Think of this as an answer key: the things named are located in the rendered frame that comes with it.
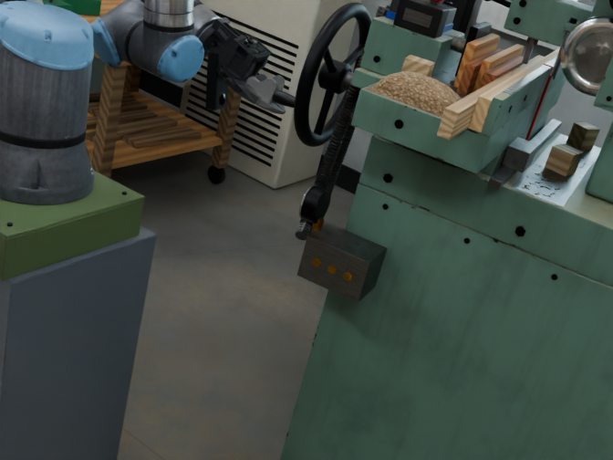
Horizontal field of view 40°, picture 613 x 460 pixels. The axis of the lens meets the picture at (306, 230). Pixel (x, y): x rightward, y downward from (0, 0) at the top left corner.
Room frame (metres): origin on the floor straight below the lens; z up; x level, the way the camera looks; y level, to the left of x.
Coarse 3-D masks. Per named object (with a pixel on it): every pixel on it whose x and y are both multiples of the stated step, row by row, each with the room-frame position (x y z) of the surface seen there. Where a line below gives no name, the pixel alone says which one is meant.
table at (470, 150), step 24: (360, 72) 1.48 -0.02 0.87; (360, 96) 1.26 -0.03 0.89; (384, 96) 1.25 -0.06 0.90; (552, 96) 1.64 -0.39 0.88; (360, 120) 1.25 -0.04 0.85; (384, 120) 1.24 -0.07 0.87; (408, 120) 1.23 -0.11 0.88; (432, 120) 1.22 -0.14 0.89; (528, 120) 1.47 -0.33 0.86; (408, 144) 1.22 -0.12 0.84; (432, 144) 1.21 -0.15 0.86; (456, 144) 1.20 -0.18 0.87; (480, 144) 1.19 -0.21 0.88; (504, 144) 1.32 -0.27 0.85; (480, 168) 1.19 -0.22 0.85
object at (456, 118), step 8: (536, 56) 1.66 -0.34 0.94; (528, 64) 1.56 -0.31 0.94; (496, 80) 1.37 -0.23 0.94; (488, 88) 1.30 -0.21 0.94; (472, 96) 1.22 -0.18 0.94; (456, 104) 1.16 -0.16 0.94; (464, 104) 1.17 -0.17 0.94; (472, 104) 1.18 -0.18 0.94; (448, 112) 1.12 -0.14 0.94; (456, 112) 1.12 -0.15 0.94; (464, 112) 1.15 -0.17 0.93; (472, 112) 1.19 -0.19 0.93; (448, 120) 1.12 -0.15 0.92; (456, 120) 1.12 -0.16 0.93; (464, 120) 1.17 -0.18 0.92; (440, 128) 1.12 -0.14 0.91; (448, 128) 1.12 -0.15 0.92; (456, 128) 1.13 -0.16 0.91; (464, 128) 1.18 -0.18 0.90; (440, 136) 1.12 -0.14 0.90; (448, 136) 1.12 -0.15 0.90
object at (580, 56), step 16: (608, 16) 1.35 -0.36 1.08; (576, 32) 1.36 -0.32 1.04; (592, 32) 1.35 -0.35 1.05; (608, 32) 1.34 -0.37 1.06; (576, 48) 1.35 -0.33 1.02; (592, 48) 1.34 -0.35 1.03; (608, 48) 1.33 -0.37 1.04; (576, 64) 1.35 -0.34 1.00; (592, 64) 1.34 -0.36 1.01; (576, 80) 1.35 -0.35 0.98; (592, 80) 1.34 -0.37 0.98; (592, 96) 1.35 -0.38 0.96
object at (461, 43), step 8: (480, 24) 1.51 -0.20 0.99; (488, 24) 1.54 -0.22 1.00; (472, 32) 1.47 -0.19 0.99; (480, 32) 1.49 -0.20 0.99; (488, 32) 1.54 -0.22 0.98; (456, 40) 1.51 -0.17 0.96; (464, 40) 1.51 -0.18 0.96; (472, 40) 1.47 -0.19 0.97; (456, 48) 1.51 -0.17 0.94; (464, 48) 1.47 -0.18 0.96; (456, 72) 1.47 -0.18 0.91
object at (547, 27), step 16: (512, 0) 1.50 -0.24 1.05; (528, 0) 1.49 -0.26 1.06; (544, 0) 1.48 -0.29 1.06; (560, 0) 1.49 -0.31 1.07; (512, 16) 1.49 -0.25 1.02; (528, 16) 1.49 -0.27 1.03; (544, 16) 1.48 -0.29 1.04; (560, 16) 1.47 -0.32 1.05; (576, 16) 1.46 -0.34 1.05; (528, 32) 1.48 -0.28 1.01; (544, 32) 1.47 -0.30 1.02; (560, 32) 1.46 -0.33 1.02
